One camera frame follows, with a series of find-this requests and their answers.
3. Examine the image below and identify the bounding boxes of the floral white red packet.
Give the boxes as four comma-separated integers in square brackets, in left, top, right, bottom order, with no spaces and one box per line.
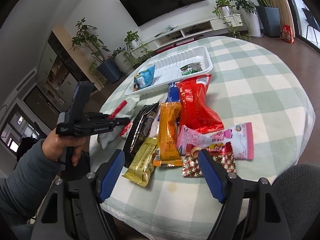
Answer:
[119,121,133,138]

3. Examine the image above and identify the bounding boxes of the white red snack bag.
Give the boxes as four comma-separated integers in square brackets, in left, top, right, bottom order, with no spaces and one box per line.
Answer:
[97,94,141,150]

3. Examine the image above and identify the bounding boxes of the black snack bag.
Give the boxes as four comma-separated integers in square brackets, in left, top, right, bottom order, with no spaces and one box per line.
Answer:
[123,102,159,168]

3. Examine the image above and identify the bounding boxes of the pale pink wrapper packet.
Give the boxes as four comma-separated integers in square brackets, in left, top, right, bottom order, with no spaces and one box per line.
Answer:
[149,109,161,138]

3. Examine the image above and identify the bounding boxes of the gold foil snack packet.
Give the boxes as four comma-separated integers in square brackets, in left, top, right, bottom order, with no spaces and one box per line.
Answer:
[123,137,157,187]

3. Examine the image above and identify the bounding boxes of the blue chips snack bag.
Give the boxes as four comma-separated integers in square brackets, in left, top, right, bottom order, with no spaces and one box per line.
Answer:
[133,65,155,91]

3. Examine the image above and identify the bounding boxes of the red patterned biscuit packet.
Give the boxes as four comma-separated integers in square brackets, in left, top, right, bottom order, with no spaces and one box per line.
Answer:
[182,142,237,177]

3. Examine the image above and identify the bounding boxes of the orange snack bar packet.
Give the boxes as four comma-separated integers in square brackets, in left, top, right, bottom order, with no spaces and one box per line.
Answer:
[153,102,183,167]

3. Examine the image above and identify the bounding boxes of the pink snack packet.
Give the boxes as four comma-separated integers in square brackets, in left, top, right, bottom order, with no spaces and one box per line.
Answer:
[177,122,254,160]

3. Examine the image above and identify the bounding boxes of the red foil snack bag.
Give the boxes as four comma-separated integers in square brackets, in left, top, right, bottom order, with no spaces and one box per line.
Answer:
[176,74,224,134]

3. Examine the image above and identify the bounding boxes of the green clear snack packet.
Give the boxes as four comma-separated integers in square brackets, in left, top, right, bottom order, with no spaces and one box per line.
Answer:
[180,62,202,76]

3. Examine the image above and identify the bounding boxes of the dark blue snack packet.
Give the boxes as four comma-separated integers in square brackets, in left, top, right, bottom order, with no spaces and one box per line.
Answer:
[166,82,180,102]

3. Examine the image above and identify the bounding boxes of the left forearm grey sleeve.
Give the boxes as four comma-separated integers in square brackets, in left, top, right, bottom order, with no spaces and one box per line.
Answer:
[1,139,60,226]

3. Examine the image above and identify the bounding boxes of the left hand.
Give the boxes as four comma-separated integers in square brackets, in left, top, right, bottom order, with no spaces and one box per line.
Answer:
[42,129,86,166]

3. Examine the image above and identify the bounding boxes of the grey chair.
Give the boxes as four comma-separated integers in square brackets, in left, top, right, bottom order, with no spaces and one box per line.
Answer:
[271,164,319,239]

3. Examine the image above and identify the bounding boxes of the white ribbed pot plant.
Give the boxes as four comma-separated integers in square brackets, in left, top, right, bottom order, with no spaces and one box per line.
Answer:
[112,47,134,76]

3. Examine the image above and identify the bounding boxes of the trailing pothos plant left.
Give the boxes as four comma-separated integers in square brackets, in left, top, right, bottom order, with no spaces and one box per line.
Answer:
[124,30,153,67]

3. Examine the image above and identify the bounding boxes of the trailing pothos plant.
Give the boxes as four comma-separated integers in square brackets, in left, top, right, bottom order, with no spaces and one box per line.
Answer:
[124,30,153,67]
[213,0,252,42]

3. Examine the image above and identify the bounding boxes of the tall plant dark pot left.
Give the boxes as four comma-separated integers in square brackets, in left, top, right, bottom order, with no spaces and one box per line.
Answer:
[72,18,122,85]

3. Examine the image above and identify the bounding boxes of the red storage box left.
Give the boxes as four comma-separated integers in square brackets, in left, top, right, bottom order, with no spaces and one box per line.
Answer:
[156,44,175,54]

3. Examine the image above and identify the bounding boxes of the white plastic tray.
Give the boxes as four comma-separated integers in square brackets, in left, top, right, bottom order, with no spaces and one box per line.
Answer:
[125,46,213,96]

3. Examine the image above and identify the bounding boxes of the white TV cabinet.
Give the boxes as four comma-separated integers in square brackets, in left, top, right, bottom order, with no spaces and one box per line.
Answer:
[143,15,228,51]

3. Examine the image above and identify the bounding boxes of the green checkered tablecloth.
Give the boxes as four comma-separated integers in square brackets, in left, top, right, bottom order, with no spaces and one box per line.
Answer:
[101,36,316,239]

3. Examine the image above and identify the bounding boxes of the trailing pothos plant right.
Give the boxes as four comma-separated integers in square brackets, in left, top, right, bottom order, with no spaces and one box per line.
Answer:
[213,0,252,42]

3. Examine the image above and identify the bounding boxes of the red gift bag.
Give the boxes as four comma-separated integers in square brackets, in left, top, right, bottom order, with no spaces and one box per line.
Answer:
[281,24,294,44]

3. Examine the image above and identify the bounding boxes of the white pot plant right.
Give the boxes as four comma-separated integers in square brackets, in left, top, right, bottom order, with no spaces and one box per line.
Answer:
[230,0,263,38]

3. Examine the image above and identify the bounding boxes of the dark square planter plant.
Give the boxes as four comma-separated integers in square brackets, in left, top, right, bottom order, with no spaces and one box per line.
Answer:
[256,0,281,37]

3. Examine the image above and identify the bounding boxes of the black balcony chair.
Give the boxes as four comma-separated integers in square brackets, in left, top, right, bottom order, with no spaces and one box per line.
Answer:
[302,8,319,46]

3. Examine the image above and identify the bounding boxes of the beige curtain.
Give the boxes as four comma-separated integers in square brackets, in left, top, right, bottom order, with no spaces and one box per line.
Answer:
[270,0,296,38]

